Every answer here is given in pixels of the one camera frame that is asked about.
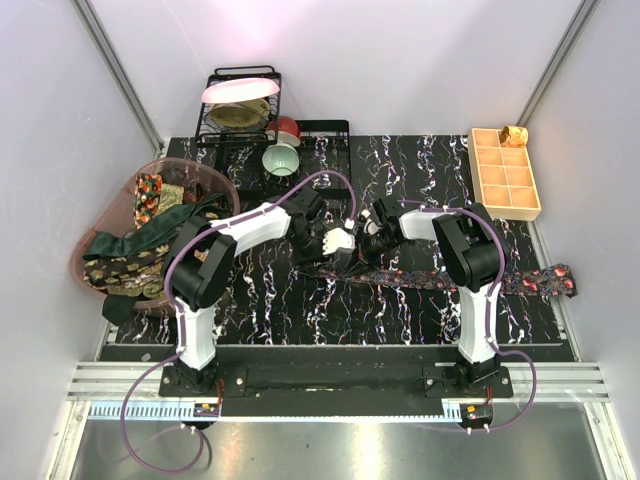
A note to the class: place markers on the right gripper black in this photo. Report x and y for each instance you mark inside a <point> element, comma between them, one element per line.
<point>362,255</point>

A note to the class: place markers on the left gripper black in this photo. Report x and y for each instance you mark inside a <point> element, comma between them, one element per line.
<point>308,266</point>

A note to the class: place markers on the dark floral red-dotted tie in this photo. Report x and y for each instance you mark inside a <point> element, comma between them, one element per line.
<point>556,280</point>

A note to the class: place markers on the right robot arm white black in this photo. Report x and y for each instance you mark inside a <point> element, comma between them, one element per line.
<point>474,257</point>

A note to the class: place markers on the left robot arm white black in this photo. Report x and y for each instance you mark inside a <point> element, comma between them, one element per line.
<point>198,268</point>

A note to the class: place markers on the pale green ceramic bowl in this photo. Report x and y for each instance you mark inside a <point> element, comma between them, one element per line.
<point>280,159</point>

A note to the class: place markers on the red bowl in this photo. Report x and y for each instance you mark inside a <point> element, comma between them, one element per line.
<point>284,130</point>

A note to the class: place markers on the olive yellow plate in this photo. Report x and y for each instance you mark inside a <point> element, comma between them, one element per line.
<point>239,116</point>

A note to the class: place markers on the olive gold patterned tie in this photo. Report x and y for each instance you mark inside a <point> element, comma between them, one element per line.
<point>170,196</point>

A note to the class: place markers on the wooden compartment box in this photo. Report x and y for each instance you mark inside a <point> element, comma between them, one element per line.
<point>502,176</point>

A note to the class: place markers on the colourful cartoon pattern tie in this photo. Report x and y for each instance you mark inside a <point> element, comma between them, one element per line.
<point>147,198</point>

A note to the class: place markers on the pink plate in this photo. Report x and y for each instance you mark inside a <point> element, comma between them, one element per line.
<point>239,90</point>

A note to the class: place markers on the rolled beige tie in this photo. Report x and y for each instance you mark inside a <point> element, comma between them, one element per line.
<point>513,137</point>

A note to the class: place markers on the dark green tie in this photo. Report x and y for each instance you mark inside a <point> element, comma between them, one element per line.
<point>145,235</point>

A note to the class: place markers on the brown translucent plastic basin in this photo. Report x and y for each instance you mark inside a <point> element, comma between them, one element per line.
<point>123,265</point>

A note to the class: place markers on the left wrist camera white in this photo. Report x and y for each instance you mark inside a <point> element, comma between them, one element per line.
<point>338,240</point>

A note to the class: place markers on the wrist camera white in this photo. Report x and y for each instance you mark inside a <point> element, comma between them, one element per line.
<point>369,225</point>
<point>338,240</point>

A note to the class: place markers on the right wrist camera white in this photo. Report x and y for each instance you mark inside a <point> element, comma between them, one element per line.
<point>369,225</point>

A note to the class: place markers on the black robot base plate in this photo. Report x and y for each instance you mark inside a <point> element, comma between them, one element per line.
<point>349,404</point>

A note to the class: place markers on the aluminium frame rail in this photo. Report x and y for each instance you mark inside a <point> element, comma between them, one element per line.
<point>552,381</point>

